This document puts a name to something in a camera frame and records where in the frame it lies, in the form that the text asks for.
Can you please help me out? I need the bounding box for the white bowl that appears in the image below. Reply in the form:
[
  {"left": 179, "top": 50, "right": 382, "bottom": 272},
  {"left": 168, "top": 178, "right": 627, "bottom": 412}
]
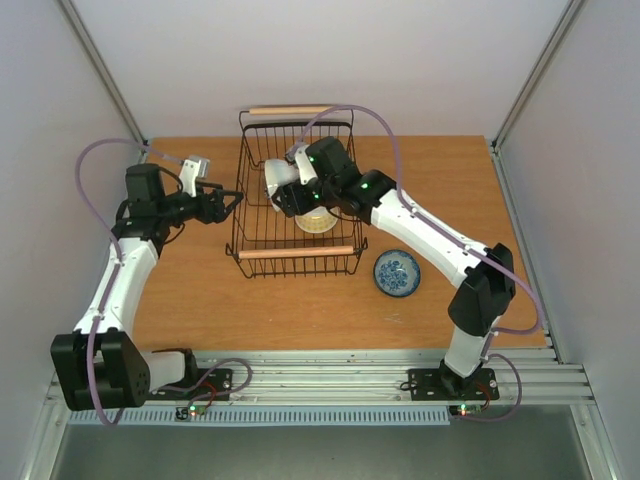
[{"left": 264, "top": 159, "right": 299, "bottom": 199}]

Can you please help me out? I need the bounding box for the teal yellow sun bowl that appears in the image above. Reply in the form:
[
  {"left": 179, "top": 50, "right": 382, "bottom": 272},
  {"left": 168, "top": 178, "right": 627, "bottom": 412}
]
[{"left": 294, "top": 207, "right": 338, "bottom": 235}]

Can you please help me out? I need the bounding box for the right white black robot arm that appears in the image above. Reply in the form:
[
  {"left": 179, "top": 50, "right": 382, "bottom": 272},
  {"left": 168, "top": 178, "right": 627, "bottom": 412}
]
[{"left": 264, "top": 137, "right": 516, "bottom": 398}]

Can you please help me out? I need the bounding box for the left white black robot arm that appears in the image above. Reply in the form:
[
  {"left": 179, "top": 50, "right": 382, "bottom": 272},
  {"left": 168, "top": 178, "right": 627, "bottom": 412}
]
[{"left": 50, "top": 156, "right": 243, "bottom": 411}]

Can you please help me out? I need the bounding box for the left circuit board with leds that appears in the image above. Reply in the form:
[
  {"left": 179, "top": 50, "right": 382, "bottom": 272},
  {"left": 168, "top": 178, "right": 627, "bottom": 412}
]
[{"left": 175, "top": 405, "right": 208, "bottom": 421}]

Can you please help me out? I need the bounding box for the circuit board with leds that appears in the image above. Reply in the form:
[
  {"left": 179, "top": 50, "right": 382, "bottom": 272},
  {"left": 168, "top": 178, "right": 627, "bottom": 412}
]
[
  {"left": 449, "top": 403, "right": 487, "bottom": 417},
  {"left": 175, "top": 405, "right": 208, "bottom": 421}
]

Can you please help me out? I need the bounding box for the right circuit board with leds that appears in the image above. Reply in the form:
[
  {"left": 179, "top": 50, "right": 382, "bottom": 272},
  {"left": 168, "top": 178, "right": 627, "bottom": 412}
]
[{"left": 449, "top": 403, "right": 487, "bottom": 417}]

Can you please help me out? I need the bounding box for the black wire dish rack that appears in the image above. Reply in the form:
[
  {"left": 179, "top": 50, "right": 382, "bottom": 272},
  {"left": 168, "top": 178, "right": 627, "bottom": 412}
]
[{"left": 226, "top": 107, "right": 368, "bottom": 278}]

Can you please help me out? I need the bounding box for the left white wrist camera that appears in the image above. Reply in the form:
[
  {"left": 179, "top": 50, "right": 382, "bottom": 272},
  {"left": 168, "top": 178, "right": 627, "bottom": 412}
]
[{"left": 179, "top": 155, "right": 210, "bottom": 197}]

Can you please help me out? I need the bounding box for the left aluminium corner post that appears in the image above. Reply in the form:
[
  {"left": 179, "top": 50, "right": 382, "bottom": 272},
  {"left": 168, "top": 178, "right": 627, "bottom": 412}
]
[{"left": 55, "top": 0, "right": 147, "bottom": 143}]

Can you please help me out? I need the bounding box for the aluminium corner post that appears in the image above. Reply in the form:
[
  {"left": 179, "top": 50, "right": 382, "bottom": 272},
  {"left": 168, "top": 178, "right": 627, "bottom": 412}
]
[
  {"left": 55, "top": 0, "right": 147, "bottom": 143},
  {"left": 489, "top": 0, "right": 586, "bottom": 152}
]

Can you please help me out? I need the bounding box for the aluminium rail frame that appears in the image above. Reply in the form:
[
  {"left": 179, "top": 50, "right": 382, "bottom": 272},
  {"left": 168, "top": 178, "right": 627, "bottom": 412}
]
[{"left": 45, "top": 348, "right": 597, "bottom": 405}]

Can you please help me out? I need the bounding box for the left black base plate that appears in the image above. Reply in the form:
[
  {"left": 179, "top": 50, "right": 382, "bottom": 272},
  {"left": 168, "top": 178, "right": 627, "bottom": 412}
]
[{"left": 147, "top": 368, "right": 233, "bottom": 401}]

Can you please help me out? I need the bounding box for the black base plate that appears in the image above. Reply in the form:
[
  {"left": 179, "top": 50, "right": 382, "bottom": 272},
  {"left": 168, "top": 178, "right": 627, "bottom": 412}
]
[
  {"left": 403, "top": 368, "right": 500, "bottom": 402},
  {"left": 147, "top": 368, "right": 233, "bottom": 401}
]

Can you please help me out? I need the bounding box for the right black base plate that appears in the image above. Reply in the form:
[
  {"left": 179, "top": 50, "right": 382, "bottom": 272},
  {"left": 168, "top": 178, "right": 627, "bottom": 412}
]
[{"left": 403, "top": 368, "right": 500, "bottom": 402}]

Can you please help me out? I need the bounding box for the grey slotted cable duct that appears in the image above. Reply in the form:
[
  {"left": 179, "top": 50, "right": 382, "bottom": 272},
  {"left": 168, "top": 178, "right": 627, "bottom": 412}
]
[{"left": 65, "top": 405, "right": 451, "bottom": 427}]

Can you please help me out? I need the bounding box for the right aluminium corner post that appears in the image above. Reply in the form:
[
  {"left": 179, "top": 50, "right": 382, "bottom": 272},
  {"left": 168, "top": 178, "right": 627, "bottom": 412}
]
[{"left": 489, "top": 0, "right": 586, "bottom": 152}]

